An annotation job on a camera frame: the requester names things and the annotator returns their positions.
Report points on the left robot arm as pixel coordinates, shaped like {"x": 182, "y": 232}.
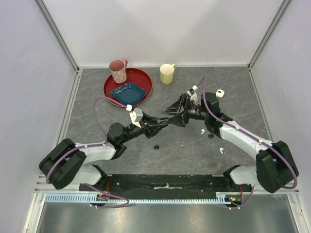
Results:
{"x": 76, "y": 163}

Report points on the light blue cable duct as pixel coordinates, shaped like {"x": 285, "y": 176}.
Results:
{"x": 97, "y": 199}

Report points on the blue leaf-shaped dish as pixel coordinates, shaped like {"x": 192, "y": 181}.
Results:
{"x": 128, "y": 93}

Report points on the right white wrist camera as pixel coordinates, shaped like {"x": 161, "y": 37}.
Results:
{"x": 192, "y": 94}

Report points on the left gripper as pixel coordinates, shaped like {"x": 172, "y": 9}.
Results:
{"x": 150, "y": 126}

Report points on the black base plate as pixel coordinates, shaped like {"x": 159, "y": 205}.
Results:
{"x": 168, "y": 187}

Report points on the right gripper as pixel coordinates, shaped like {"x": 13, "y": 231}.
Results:
{"x": 181, "y": 119}

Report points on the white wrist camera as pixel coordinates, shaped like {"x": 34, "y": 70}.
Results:
{"x": 135, "y": 114}
{"x": 192, "y": 94}

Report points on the red round tray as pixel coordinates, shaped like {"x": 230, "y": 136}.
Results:
{"x": 134, "y": 75}

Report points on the yellow-green mug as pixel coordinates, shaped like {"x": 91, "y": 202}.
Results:
{"x": 167, "y": 73}

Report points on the pink floral mug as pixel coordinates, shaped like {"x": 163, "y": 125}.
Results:
{"x": 118, "y": 70}

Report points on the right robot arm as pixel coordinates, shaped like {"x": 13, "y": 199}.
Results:
{"x": 275, "y": 167}

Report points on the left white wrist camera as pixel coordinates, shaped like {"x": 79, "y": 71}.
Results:
{"x": 135, "y": 114}

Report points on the white earbud charging case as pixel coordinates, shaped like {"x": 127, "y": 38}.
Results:
{"x": 219, "y": 93}

